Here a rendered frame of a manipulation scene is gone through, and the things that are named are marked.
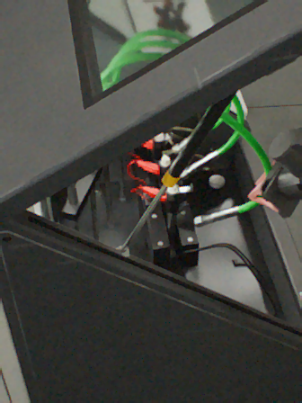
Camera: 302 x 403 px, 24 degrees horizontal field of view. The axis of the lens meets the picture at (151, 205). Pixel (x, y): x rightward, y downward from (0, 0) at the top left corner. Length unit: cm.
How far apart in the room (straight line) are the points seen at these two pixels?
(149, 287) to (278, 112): 235
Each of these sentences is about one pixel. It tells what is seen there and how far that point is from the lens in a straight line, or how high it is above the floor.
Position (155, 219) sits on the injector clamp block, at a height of 98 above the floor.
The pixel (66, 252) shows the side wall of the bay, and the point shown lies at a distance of 100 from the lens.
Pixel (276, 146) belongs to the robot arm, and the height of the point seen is 138.
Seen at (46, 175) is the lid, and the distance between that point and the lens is 86.
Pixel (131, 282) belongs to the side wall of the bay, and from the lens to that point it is 107.
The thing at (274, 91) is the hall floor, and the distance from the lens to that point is 349.
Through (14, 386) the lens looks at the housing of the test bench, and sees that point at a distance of 129.
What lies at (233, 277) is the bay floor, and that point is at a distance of 165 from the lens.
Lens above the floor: 214
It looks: 48 degrees down
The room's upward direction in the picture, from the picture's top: 1 degrees counter-clockwise
